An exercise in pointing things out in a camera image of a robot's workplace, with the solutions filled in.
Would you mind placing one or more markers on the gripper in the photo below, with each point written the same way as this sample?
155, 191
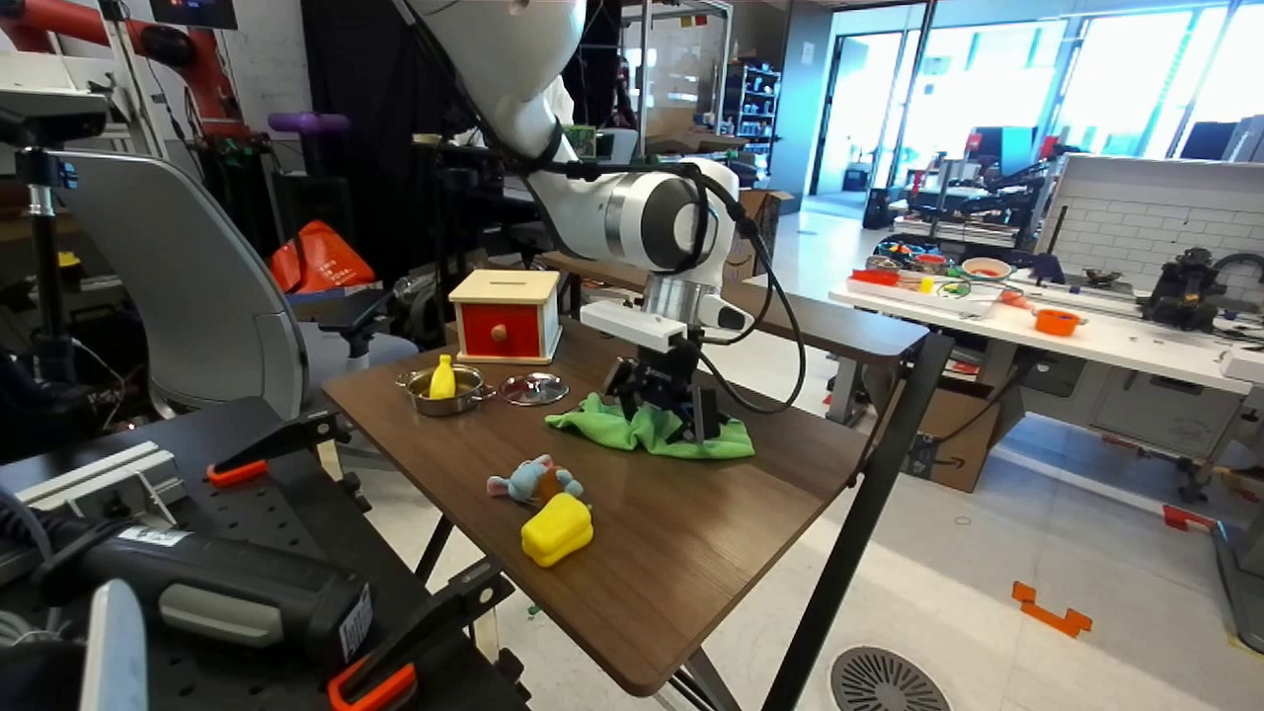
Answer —
667, 375

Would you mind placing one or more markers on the green cloth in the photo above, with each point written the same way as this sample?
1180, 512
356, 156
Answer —
612, 427

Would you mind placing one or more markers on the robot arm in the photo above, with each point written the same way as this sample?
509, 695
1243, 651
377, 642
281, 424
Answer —
513, 59

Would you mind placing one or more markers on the silver pot lid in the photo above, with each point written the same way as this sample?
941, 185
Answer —
533, 389

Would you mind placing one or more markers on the blue plush mouse toy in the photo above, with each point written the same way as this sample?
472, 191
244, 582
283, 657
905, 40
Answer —
528, 479

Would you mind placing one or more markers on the yellow toy bell pepper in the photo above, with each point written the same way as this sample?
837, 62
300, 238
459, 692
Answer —
558, 531

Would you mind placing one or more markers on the red drawer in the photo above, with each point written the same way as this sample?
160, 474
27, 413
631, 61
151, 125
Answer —
501, 331

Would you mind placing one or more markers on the wooden box with red drawer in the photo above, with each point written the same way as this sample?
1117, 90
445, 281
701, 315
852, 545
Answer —
504, 296

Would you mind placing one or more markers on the small silver pot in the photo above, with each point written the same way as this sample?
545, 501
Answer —
464, 395

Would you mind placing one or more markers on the cardboard box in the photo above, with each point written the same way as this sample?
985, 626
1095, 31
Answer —
760, 222
963, 434

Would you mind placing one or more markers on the yellow toy bottle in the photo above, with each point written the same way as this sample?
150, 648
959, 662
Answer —
442, 380

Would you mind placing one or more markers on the shelf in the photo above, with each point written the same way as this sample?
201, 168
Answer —
750, 104

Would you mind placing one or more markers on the white and orange bowl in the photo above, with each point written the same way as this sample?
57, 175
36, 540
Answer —
987, 269

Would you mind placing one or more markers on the round floor drain cover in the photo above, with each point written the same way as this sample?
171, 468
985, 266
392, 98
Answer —
889, 681

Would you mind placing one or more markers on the orange bag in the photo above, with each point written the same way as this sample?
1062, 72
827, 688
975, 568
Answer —
321, 262

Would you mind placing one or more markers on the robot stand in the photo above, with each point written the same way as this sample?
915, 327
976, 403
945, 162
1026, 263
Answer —
257, 533

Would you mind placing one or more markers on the purple bar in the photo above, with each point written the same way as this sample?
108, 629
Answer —
308, 122

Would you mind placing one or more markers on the white work table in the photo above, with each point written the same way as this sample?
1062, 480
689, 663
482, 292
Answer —
1126, 346

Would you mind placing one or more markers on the grey office chair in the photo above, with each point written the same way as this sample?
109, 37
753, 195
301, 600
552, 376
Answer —
188, 286

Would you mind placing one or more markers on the white brick backsplash panel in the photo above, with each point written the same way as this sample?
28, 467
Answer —
1145, 207

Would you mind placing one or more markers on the black machine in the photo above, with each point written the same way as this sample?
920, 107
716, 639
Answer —
1185, 286

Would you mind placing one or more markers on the window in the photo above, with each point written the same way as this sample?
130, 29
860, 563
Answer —
1106, 79

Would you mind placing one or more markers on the red machine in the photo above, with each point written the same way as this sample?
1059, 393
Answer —
207, 79

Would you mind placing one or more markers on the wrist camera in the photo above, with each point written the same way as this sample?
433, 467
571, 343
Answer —
632, 324

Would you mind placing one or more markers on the white aluminium rail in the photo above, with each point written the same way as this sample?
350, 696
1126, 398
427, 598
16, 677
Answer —
99, 479

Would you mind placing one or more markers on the camera on mount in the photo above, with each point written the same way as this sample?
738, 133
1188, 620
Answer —
39, 128

